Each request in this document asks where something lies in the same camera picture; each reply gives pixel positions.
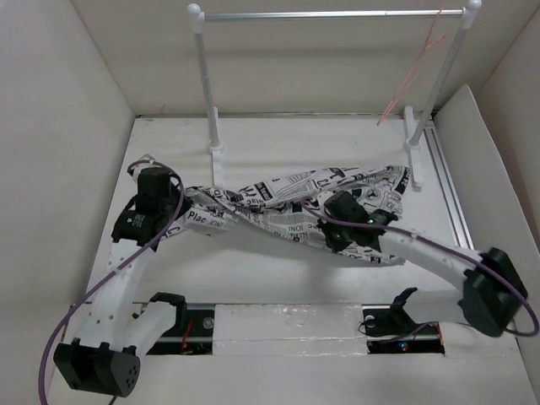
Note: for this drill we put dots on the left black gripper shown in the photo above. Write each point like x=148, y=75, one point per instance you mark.
x=187, y=202

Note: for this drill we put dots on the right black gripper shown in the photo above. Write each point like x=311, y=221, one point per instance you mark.
x=335, y=245

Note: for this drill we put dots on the newspaper print trousers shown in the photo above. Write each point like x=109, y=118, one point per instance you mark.
x=274, y=205

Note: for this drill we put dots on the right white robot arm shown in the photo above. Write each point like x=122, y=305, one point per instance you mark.
x=486, y=294

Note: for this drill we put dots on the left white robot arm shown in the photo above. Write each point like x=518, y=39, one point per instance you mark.
x=106, y=353

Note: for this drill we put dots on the white garment rack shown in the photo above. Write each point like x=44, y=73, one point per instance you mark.
x=414, y=129

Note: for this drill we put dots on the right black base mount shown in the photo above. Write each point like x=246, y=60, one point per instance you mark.
x=389, y=329

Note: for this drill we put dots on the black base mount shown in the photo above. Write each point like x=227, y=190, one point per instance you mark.
x=389, y=329
x=192, y=333

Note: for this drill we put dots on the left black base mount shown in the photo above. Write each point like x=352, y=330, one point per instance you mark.
x=192, y=333

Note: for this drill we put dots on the pink wire hanger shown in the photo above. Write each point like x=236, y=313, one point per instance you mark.
x=422, y=61

